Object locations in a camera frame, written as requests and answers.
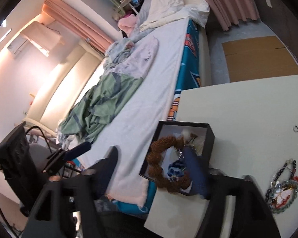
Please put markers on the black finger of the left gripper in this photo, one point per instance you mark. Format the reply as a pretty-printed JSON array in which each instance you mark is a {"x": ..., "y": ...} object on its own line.
[{"x": 58, "y": 159}]

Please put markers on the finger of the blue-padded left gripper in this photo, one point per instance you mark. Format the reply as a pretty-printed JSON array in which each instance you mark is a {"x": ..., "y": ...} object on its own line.
[{"x": 104, "y": 171}]

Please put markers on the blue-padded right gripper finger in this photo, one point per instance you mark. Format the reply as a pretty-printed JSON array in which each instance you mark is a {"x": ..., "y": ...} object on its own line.
[{"x": 197, "y": 172}]

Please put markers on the black jewelry box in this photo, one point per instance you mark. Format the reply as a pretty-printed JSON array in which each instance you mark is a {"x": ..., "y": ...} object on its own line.
[{"x": 166, "y": 147}]

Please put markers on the blue stitch charm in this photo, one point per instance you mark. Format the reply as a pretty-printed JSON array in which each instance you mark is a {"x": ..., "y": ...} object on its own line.
[{"x": 176, "y": 170}]

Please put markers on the green striped cloth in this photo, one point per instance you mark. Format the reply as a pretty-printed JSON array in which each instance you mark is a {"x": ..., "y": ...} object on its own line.
[{"x": 98, "y": 107}]

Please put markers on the white printed shirt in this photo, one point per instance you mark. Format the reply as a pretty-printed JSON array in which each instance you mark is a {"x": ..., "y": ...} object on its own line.
[{"x": 138, "y": 64}]

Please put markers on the cardboard sheet on floor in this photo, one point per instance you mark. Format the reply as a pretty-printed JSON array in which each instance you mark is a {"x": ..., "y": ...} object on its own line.
[{"x": 258, "y": 58}]

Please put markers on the left pink curtain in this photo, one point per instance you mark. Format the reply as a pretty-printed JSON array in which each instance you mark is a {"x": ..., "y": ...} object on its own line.
[{"x": 77, "y": 23}]

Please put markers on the pink curtain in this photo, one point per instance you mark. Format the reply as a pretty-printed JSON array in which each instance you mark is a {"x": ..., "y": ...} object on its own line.
[
  {"x": 77, "y": 23},
  {"x": 230, "y": 12}
]

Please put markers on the pink plush toy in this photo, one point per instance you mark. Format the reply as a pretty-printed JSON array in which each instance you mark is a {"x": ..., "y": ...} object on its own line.
[{"x": 127, "y": 24}]

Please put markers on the bed with white blanket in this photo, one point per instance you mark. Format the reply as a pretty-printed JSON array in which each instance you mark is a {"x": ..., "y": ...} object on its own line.
[{"x": 181, "y": 63}]

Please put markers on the white duvet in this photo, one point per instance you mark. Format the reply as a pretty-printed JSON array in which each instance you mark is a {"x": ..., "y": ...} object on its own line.
[{"x": 156, "y": 13}]

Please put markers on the wall air conditioner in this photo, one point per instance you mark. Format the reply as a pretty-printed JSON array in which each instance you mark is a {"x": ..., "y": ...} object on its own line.
[{"x": 17, "y": 45}]

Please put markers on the white wall socket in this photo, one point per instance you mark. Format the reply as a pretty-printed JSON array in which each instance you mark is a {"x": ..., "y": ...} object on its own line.
[{"x": 268, "y": 3}]

